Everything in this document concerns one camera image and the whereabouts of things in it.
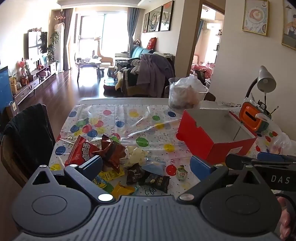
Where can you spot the person's right hand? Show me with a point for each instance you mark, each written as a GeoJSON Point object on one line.
{"type": "Point", "coordinates": [288, 224]}

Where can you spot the gold framed food picture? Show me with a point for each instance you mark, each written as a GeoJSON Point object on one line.
{"type": "Point", "coordinates": [255, 16]}

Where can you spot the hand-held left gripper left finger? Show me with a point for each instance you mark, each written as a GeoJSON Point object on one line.
{"type": "Point", "coordinates": [92, 165]}

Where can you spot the light blue snack packet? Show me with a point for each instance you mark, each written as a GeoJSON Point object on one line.
{"type": "Point", "coordinates": [152, 167]}

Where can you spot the grey desk lamp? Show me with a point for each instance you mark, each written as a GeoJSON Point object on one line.
{"type": "Point", "coordinates": [266, 80]}

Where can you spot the red cardboard box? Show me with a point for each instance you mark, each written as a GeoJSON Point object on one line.
{"type": "Point", "coordinates": [196, 136]}

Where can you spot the black snack packet green label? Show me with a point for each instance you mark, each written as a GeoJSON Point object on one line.
{"type": "Point", "coordinates": [158, 182]}

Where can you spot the teal sofa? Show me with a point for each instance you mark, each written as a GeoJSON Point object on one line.
{"type": "Point", "coordinates": [138, 51]}

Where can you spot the green potted plant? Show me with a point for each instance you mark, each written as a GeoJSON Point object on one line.
{"type": "Point", "coordinates": [53, 46]}

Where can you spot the blue flat panel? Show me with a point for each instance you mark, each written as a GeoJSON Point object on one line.
{"type": "Point", "coordinates": [5, 88]}

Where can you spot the clear plastic bag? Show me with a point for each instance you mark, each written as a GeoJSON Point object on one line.
{"type": "Point", "coordinates": [283, 143]}

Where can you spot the giraffe figure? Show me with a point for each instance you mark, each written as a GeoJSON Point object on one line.
{"type": "Point", "coordinates": [101, 54]}

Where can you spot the television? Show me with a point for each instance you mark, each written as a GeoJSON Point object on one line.
{"type": "Point", "coordinates": [34, 44]}

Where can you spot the orange yellow snack packet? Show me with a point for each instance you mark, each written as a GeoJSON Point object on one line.
{"type": "Point", "coordinates": [122, 191]}

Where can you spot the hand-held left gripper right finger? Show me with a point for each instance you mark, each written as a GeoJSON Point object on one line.
{"type": "Point", "coordinates": [201, 168]}

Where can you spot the wall air conditioner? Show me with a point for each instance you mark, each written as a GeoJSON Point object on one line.
{"type": "Point", "coordinates": [211, 26]}

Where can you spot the balloon print tablecloth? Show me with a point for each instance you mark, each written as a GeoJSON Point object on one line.
{"type": "Point", "coordinates": [138, 120]}

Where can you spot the bed with pink bedding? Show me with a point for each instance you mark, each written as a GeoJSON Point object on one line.
{"type": "Point", "coordinates": [203, 69]}

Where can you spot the red cushion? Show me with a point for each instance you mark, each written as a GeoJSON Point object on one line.
{"type": "Point", "coordinates": [152, 43]}

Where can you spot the wooden chair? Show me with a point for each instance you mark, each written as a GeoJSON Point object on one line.
{"type": "Point", "coordinates": [9, 162]}

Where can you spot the clear plastic packet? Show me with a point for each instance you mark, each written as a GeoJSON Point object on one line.
{"type": "Point", "coordinates": [229, 104]}

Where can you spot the grey blanket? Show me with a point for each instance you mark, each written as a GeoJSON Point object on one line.
{"type": "Point", "coordinates": [152, 69]}

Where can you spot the grey curtain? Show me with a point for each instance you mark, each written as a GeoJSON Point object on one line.
{"type": "Point", "coordinates": [68, 39]}
{"type": "Point", "coordinates": [132, 27]}

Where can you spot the clear plastic film scrap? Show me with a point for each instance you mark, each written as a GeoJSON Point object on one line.
{"type": "Point", "coordinates": [262, 116]}

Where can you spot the black jacket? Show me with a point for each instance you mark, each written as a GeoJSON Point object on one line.
{"type": "Point", "coordinates": [25, 136]}

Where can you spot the clear plastic tub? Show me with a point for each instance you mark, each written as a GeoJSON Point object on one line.
{"type": "Point", "coordinates": [172, 97]}

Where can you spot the cream snack packet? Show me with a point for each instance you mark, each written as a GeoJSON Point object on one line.
{"type": "Point", "coordinates": [136, 155]}

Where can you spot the black framed picture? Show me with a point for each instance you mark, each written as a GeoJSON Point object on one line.
{"type": "Point", "coordinates": [154, 19]}
{"type": "Point", "coordinates": [146, 22]}
{"type": "Point", "coordinates": [167, 16]}

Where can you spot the paintbrush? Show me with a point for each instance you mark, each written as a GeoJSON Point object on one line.
{"type": "Point", "coordinates": [274, 110]}

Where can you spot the orange green tissue holder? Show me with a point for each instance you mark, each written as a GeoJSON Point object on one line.
{"type": "Point", "coordinates": [248, 112]}

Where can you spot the yellow cartoon drink pouch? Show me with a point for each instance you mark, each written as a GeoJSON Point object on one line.
{"type": "Point", "coordinates": [104, 183]}

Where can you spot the red snack packet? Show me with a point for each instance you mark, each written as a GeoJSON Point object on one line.
{"type": "Point", "coordinates": [78, 153]}

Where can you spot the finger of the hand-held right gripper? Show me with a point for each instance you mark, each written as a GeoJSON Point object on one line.
{"type": "Point", "coordinates": [238, 161]}
{"type": "Point", "coordinates": [272, 156]}

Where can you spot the white plastic bag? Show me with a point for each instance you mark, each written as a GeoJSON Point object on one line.
{"type": "Point", "coordinates": [192, 92]}

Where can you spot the white standing air conditioner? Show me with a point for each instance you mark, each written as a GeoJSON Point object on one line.
{"type": "Point", "coordinates": [59, 46]}

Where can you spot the coffee table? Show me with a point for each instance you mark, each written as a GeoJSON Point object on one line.
{"type": "Point", "coordinates": [89, 63]}

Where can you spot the small round jelly cup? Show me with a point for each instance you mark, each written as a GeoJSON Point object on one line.
{"type": "Point", "coordinates": [182, 173]}

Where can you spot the dark floor cushion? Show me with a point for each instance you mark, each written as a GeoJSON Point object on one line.
{"type": "Point", "coordinates": [111, 85]}

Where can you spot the wooden tv cabinet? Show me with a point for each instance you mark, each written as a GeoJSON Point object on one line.
{"type": "Point", "coordinates": [34, 81]}

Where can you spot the gold framed figure picture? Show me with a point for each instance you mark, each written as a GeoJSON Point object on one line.
{"type": "Point", "coordinates": [290, 25]}

